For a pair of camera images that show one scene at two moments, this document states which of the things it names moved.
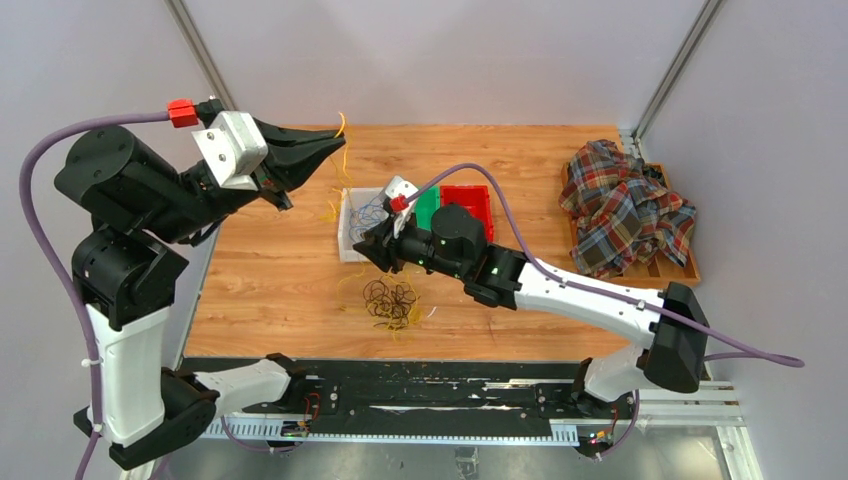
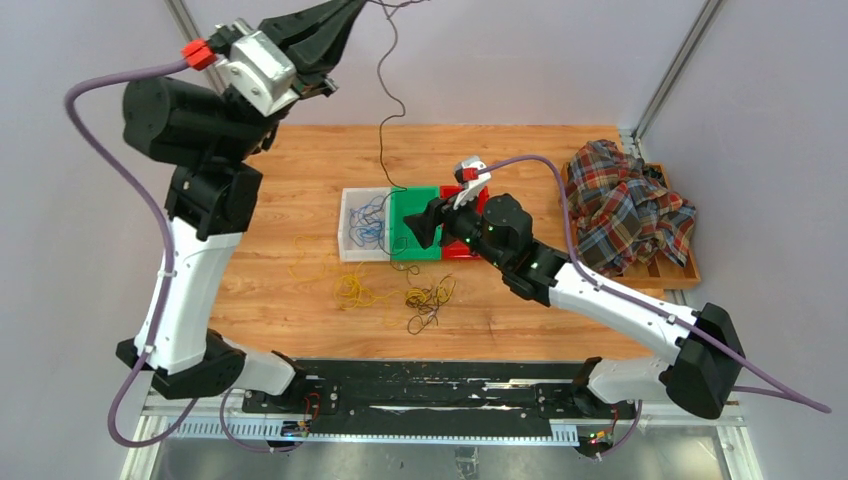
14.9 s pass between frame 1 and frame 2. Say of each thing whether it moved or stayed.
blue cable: stayed
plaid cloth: stayed
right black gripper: moved
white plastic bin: stayed
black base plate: stayed
